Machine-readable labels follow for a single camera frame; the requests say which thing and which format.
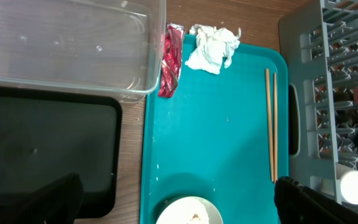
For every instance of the crumpled white napkin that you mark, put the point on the crumpled white napkin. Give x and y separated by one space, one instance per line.
214 48

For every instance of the white cup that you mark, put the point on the white cup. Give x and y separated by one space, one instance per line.
348 183

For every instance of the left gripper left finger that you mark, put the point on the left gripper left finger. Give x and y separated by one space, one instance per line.
57 202

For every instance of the grey dishwasher rack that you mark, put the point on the grey dishwasher rack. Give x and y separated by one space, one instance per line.
319 41

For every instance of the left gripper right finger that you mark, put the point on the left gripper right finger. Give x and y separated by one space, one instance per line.
297 203

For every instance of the teal plastic tray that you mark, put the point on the teal plastic tray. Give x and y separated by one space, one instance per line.
210 139

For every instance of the clear plastic bin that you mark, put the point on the clear plastic bin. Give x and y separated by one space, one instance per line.
98 47

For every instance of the red foil wrapper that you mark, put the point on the red foil wrapper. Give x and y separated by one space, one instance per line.
172 60

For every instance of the grey bowl with rice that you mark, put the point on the grey bowl with rice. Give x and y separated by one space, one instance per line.
189 210

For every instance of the black plastic bin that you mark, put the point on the black plastic bin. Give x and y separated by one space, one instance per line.
45 135

